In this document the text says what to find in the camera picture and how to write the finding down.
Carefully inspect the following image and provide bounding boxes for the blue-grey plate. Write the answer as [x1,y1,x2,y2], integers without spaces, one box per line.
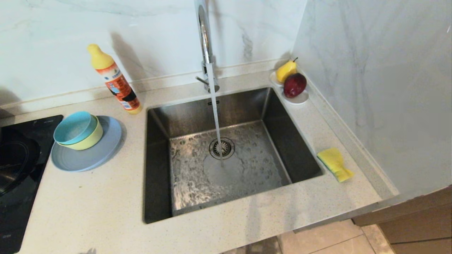
[52,116,123,172]

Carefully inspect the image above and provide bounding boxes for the pale yellow bowl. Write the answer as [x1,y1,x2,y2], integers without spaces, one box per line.
[56,115,103,151]

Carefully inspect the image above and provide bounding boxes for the light blue bowl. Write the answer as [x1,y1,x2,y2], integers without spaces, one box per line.
[54,111,98,145]

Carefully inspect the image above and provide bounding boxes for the metal sink drain strainer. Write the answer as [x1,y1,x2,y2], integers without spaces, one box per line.
[209,137,235,160]

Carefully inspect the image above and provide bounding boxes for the dark red apple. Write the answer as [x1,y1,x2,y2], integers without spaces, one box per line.
[283,73,307,98]

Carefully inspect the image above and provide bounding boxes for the yellow pear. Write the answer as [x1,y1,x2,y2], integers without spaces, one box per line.
[275,57,299,84]

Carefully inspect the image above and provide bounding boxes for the yellow sponge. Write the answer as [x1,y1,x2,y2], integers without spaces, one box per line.
[317,147,354,183]

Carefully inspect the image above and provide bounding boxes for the stainless steel sink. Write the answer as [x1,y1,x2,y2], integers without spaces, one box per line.
[143,86,325,224]

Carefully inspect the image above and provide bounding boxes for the orange dish soap bottle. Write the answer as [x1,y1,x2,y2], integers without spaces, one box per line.
[87,44,143,114]

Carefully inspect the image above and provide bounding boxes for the wooden cabinet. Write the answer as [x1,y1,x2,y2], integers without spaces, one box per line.
[351,185,452,254]

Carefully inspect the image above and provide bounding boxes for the running water stream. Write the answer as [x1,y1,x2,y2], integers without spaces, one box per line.
[206,63,225,167]

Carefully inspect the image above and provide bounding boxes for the black induction cooktop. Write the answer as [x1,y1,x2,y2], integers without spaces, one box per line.
[0,115,64,254]

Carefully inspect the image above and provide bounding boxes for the chrome faucet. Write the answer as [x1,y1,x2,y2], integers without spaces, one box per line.
[194,0,220,94]

